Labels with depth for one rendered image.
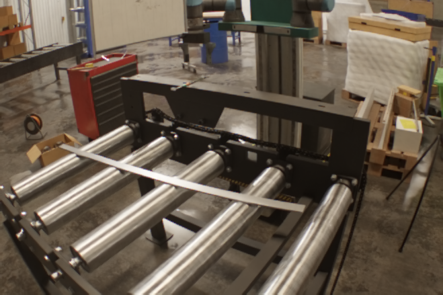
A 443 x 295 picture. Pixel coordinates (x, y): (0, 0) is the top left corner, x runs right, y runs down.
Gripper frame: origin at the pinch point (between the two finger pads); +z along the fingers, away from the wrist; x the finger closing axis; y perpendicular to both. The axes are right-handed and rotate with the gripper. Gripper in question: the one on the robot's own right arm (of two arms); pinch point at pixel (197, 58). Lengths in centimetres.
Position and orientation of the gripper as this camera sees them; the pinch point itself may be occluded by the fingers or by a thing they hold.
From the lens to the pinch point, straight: 156.9
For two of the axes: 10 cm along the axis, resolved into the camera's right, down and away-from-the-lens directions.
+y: -5.6, 3.5, -7.5
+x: 8.3, 1.8, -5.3
